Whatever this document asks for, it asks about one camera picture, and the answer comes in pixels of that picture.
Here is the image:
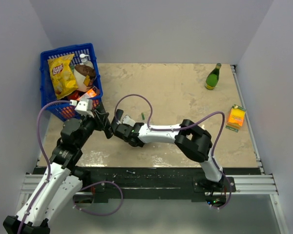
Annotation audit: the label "aluminium frame rail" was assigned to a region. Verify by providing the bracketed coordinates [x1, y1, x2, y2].
[21, 175, 278, 195]

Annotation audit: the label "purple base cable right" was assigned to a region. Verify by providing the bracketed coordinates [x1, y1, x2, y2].
[209, 170, 235, 210]

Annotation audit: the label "white pump soap bottle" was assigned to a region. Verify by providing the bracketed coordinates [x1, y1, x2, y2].
[79, 53, 94, 69]

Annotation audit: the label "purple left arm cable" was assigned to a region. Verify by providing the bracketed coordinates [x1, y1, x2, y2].
[16, 99, 75, 234]

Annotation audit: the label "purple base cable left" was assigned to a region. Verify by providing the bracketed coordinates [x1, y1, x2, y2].
[72, 180, 124, 216]

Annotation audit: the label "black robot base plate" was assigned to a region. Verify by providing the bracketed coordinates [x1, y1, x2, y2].
[33, 166, 262, 204]

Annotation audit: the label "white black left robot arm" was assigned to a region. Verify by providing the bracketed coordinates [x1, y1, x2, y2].
[3, 100, 113, 234]

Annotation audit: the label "yellow Lays chips bag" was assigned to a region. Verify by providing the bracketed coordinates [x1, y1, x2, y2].
[47, 54, 78, 100]

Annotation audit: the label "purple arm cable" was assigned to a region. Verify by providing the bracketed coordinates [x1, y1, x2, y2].
[16, 99, 75, 234]
[114, 94, 226, 171]

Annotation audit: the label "black remote control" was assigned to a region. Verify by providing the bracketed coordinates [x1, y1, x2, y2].
[114, 109, 124, 121]

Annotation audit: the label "orange carton in basket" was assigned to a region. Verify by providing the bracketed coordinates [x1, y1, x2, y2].
[77, 86, 100, 100]

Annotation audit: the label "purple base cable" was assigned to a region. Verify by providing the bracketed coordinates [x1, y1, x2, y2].
[209, 170, 235, 210]
[72, 180, 124, 216]

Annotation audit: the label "blue plastic basket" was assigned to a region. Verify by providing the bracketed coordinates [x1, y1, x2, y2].
[40, 43, 103, 121]

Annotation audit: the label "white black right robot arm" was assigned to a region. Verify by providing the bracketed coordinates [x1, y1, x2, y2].
[111, 119, 225, 192]

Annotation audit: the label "green glass bottle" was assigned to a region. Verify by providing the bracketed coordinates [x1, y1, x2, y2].
[205, 63, 222, 90]

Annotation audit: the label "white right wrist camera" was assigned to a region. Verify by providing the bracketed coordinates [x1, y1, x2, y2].
[117, 115, 136, 127]

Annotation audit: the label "brown and white pouch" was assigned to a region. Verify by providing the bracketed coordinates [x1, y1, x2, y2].
[74, 64, 97, 92]

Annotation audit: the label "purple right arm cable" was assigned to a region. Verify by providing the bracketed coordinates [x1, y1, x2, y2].
[114, 94, 226, 171]

